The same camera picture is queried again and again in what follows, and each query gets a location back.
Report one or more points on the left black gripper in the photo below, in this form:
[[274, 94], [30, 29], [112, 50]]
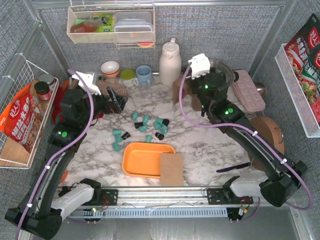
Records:
[[110, 100]]

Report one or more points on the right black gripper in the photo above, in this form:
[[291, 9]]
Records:
[[194, 83]]

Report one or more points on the brown cloth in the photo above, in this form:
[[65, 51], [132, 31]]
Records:
[[195, 102]]

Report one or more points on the teal coffee capsule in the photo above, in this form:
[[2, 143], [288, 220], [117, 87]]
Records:
[[143, 128], [148, 138], [145, 119], [164, 129], [118, 139], [158, 123], [116, 147], [116, 132], [134, 116]]

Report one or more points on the orange plastic tray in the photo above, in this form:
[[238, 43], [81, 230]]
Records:
[[142, 159]]

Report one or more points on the tan scouring pad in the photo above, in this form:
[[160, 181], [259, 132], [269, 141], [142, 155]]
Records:
[[171, 170]]

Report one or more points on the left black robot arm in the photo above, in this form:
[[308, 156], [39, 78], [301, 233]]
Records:
[[39, 213]]

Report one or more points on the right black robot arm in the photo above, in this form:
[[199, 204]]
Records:
[[283, 174]]

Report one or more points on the black coffee capsule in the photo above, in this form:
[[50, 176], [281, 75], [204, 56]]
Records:
[[126, 135], [159, 135], [165, 122], [138, 124]]

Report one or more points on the steel pot with lid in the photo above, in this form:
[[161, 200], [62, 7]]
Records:
[[219, 67]]

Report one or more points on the striped beige cloth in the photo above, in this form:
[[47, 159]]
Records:
[[118, 89]]

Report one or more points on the green lid white cup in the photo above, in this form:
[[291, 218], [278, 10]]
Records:
[[128, 78]]

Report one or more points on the white orange striped bowl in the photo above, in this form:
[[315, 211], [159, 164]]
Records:
[[110, 69]]

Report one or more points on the blue mug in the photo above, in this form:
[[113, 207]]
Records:
[[144, 75]]

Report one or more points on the pink egg tray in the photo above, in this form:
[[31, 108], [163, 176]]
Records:
[[246, 92]]

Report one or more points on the white thermos jug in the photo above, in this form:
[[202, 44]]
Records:
[[170, 63]]

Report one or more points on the red cloth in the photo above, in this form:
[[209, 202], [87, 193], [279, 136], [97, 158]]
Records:
[[57, 110]]

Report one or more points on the round wooden board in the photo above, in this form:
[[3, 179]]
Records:
[[270, 131]]

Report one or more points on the clear plastic food container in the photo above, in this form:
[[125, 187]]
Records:
[[133, 27]]

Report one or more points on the silver lid glass jar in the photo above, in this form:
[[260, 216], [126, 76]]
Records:
[[47, 78]]

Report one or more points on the orange cup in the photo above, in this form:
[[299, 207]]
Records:
[[64, 176]]

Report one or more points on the red snack bag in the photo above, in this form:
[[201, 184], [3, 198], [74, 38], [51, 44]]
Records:
[[19, 121]]

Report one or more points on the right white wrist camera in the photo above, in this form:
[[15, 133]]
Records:
[[200, 65]]

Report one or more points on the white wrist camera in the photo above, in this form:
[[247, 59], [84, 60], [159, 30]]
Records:
[[200, 65], [88, 78]]

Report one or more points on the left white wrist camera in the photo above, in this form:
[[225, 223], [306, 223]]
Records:
[[88, 78]]

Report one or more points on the cream wall shelf basket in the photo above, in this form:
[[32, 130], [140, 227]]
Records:
[[82, 30]]

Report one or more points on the white wire wall basket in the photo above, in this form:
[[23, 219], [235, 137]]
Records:
[[12, 154]]

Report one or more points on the purple handled knife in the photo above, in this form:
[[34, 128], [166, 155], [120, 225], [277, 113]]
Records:
[[235, 167]]

